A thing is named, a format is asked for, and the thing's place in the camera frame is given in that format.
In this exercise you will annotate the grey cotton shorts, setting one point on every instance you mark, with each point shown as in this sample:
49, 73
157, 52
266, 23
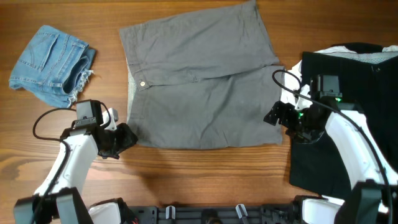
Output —
202, 80

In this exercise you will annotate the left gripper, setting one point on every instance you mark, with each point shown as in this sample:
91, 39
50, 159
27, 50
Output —
127, 140

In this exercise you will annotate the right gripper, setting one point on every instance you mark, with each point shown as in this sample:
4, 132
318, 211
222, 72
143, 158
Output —
288, 109

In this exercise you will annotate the folded blue denim shorts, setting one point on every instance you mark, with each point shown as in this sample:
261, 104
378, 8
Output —
54, 66

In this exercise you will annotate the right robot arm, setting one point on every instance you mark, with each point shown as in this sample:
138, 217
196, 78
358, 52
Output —
373, 196

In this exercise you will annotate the black shorts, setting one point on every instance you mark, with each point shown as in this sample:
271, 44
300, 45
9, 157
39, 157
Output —
373, 89

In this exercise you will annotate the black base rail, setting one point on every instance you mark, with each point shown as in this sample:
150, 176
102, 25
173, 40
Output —
264, 214

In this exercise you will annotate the white garment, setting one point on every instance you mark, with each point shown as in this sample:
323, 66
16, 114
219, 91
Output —
295, 82

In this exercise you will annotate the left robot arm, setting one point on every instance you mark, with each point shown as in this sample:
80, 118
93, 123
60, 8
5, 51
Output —
59, 195

